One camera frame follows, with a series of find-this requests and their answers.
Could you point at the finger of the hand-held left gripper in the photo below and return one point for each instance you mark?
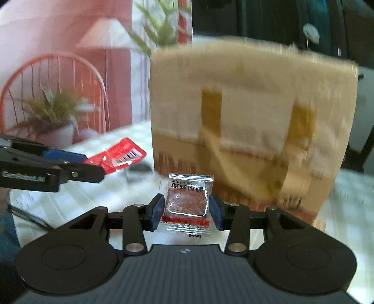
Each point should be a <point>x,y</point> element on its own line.
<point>84,174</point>
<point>64,156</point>

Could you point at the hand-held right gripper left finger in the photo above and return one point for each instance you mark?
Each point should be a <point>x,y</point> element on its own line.
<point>156,213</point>

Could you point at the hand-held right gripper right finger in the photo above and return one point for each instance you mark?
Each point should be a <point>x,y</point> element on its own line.
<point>215,213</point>

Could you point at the clear jerky packet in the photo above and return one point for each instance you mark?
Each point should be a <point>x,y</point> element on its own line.
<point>187,204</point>

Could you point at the red barcode snack packet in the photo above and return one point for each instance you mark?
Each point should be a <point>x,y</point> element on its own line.
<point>117,155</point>

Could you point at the brown paper bag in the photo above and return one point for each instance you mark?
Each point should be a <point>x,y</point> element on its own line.
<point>248,117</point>

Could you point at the checked tablecloth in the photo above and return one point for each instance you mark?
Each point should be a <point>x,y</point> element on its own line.
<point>350,198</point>

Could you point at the black exercise bike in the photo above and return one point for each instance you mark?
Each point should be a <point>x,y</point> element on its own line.
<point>362,152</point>

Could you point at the dark window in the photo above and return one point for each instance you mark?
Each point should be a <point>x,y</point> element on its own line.
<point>263,17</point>

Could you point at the white plastic bag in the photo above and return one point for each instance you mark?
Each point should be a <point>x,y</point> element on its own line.
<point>310,32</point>

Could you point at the printed wall backdrop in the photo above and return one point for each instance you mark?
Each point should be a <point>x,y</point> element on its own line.
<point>43,43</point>

